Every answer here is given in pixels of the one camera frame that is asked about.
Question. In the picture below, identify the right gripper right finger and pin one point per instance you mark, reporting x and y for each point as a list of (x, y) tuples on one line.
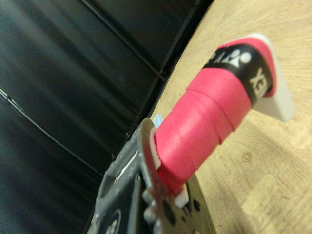
[(151, 180)]

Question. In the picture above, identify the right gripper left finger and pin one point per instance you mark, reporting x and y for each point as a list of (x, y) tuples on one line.
[(109, 175)]

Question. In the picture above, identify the blue litter tray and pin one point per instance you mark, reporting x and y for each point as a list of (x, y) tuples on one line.
[(158, 120)]

